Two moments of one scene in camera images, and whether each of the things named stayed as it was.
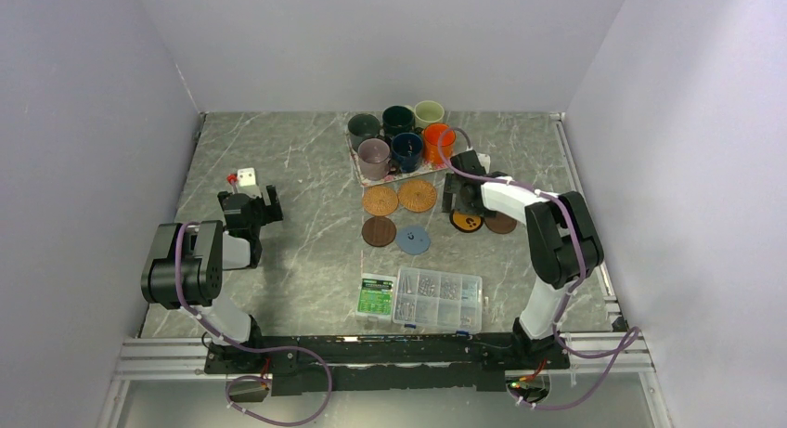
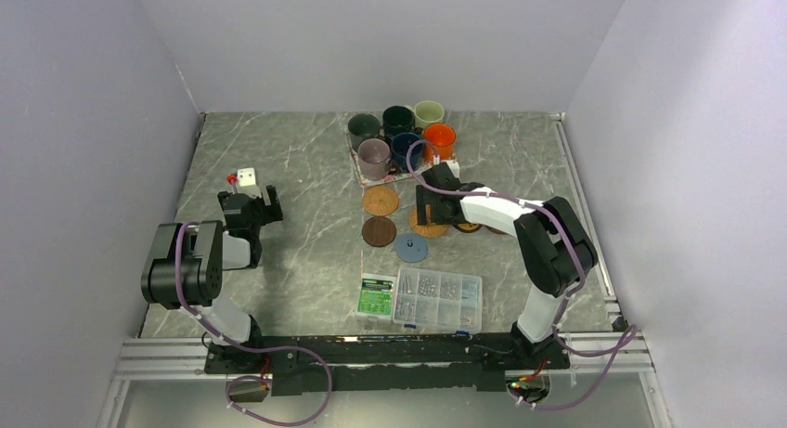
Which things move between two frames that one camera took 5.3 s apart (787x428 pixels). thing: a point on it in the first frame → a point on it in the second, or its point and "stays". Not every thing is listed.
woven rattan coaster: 417,197 → 429,228
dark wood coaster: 379,231 stays
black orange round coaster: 466,222 stays
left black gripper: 274,201 stays
